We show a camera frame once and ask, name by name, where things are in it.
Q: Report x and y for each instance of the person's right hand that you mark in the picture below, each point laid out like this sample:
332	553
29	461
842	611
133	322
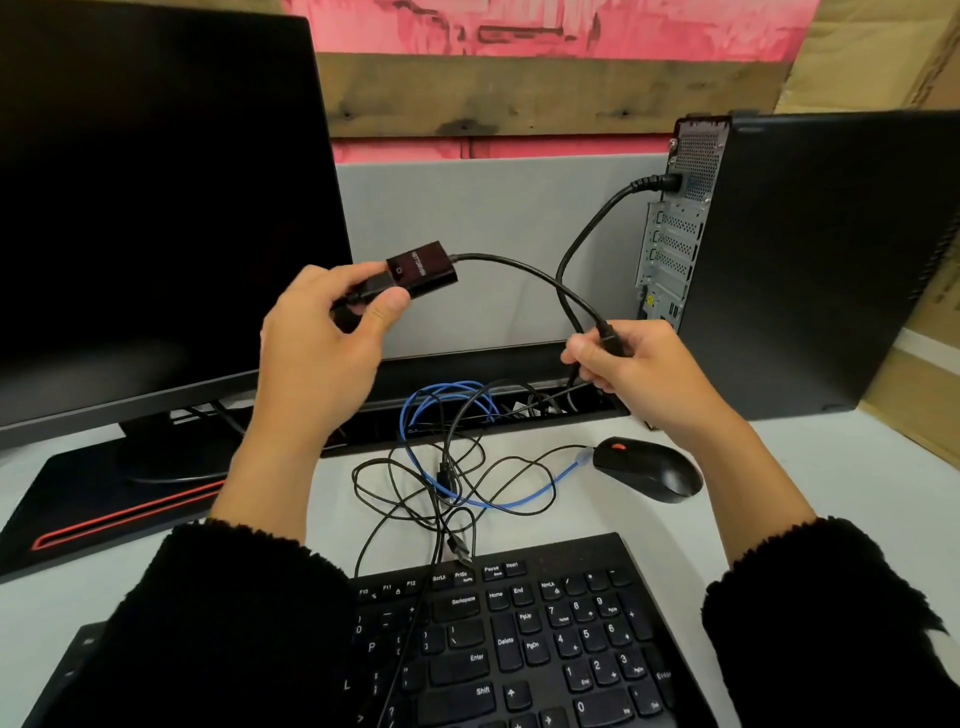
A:
652	382

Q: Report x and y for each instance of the person's left hand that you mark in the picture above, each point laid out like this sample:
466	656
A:
315	360

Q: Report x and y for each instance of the black desktop tower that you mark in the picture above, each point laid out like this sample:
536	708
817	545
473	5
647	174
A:
810	262

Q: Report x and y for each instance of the person's left forearm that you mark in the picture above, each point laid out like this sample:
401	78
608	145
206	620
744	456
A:
225	637

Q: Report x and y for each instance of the person's right forearm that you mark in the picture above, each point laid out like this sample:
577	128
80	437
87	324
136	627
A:
825	637

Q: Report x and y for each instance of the black mouse with red wheel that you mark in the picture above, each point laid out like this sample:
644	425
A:
652	469

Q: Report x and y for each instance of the white desk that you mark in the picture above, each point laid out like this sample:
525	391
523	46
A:
787	465

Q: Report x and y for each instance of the black computer monitor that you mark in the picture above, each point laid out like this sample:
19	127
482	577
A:
150	225

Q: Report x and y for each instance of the narrow brown cardboard panel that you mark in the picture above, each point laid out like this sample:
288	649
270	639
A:
915	412

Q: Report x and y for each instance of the black keyboard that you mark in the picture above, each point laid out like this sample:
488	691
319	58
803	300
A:
525	637

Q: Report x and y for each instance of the long weathered wooden plank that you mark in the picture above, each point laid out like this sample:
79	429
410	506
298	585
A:
525	94

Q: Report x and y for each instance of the plain brown cardboard sheet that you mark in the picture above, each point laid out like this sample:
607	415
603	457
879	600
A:
862	52

